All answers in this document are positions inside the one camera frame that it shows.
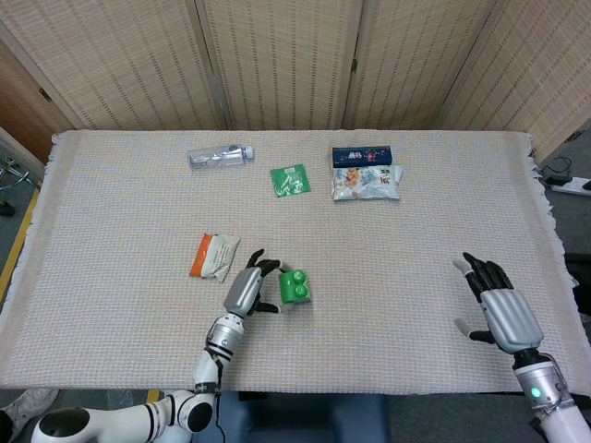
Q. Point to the dark blue rectangular box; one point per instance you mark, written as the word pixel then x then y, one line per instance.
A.
pixel 362 157

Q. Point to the orange and white packet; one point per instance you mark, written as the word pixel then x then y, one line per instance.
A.
pixel 214 258

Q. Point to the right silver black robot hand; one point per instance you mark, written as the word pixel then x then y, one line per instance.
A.
pixel 510 318

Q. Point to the black power adapter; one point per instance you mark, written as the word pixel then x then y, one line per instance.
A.
pixel 556 174

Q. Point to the white sneaker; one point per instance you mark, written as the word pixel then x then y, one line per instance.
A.
pixel 32 399

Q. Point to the beige woven tablecloth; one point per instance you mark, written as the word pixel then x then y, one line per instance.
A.
pixel 369 231

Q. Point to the green toy block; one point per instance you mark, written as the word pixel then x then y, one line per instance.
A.
pixel 295 287

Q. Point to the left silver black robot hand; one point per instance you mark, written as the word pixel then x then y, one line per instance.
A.
pixel 242 290

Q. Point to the green square sachet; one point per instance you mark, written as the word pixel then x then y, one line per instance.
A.
pixel 290 181

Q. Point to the white power strip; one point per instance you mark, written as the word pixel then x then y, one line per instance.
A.
pixel 572 186

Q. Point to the clear plastic water bottle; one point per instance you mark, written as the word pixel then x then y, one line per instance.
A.
pixel 214 157

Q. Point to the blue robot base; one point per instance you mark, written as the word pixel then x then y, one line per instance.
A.
pixel 300 420

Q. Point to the brown wooden panel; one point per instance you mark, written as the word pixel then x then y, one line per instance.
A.
pixel 23 106

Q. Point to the chrome chair base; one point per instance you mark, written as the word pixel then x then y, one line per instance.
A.
pixel 14 177

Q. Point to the white printed snack bag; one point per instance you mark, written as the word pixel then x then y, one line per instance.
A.
pixel 367 182

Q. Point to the beige woven screen panel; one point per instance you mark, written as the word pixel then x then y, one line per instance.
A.
pixel 115 60
pixel 281 60
pixel 415 60
pixel 545 69

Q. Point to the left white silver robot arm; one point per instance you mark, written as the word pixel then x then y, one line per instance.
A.
pixel 221 337

